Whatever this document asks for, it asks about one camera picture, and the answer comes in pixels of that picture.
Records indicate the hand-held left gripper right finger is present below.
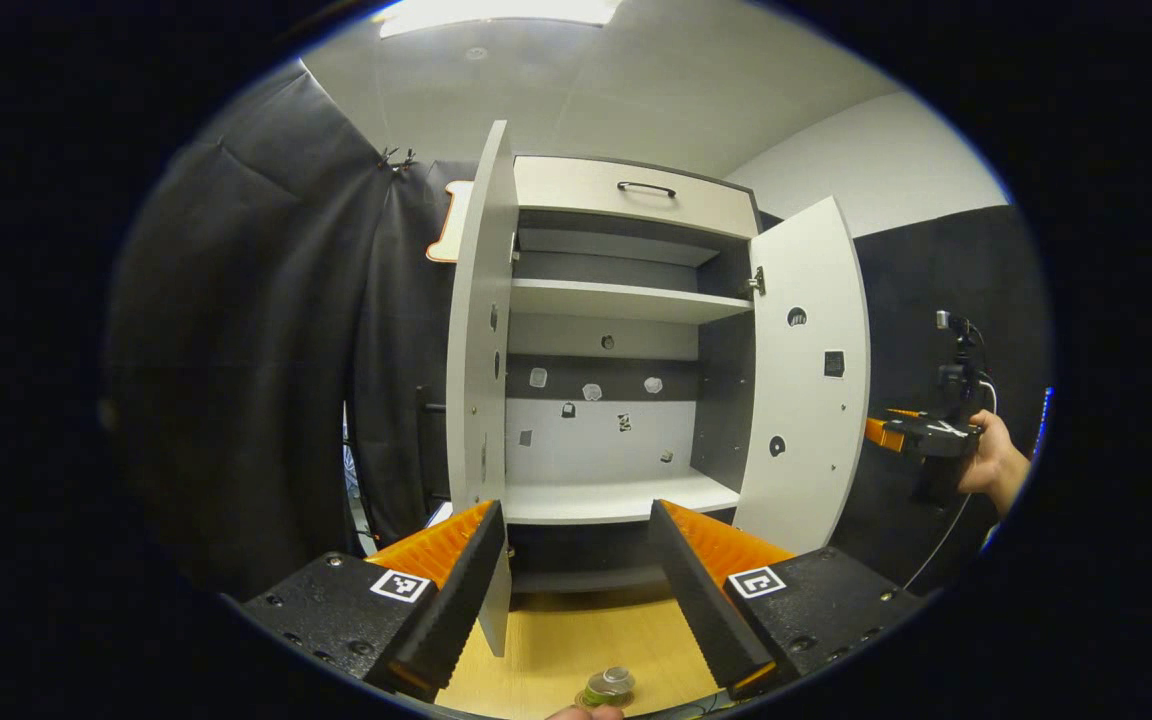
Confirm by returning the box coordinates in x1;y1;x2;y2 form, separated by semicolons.
648;499;928;702

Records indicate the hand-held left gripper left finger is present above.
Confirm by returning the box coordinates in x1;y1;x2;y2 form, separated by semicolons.
240;500;508;702

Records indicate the green label clear bottle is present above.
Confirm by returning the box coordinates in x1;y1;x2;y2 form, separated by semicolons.
581;666;637;709

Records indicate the white grey cabinet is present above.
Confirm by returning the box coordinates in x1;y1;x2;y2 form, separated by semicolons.
496;155;767;596

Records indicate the white cabinet door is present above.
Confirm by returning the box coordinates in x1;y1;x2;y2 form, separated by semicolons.
446;120;520;658

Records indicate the white cabinet drawer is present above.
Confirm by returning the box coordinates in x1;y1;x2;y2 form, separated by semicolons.
514;156;759;239

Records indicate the ceiling light panel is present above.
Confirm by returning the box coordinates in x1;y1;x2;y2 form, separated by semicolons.
379;0;622;39

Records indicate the white cable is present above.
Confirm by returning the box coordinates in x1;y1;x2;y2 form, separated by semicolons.
901;380;999;591

